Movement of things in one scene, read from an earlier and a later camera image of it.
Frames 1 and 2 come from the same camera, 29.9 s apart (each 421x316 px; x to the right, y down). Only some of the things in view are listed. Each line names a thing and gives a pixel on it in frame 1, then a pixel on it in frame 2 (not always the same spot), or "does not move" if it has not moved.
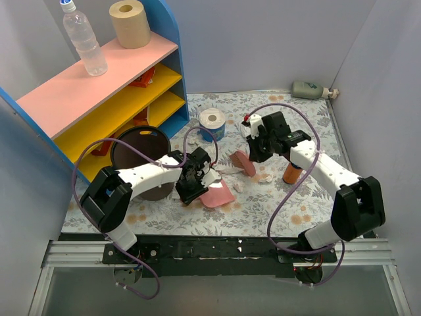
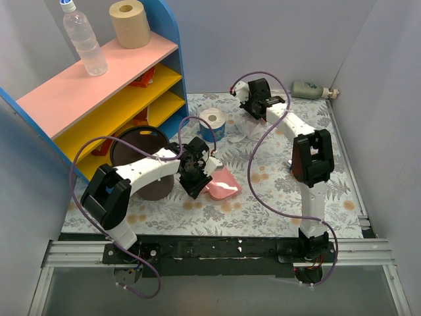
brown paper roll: x=130 y=25 does not move
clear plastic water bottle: x=81 y=32 does not move
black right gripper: x=257 y=153 to x=251 y=107
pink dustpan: x=218 y=196 to x=223 y=185
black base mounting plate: x=217 y=257 does not move
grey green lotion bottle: x=312 y=90 does not move
